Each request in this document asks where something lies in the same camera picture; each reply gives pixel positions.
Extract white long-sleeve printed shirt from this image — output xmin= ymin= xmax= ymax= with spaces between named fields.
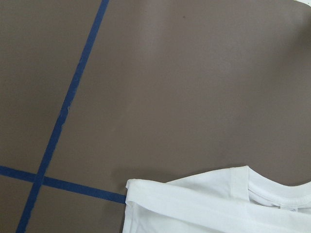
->
xmin=123 ymin=166 xmax=311 ymax=233

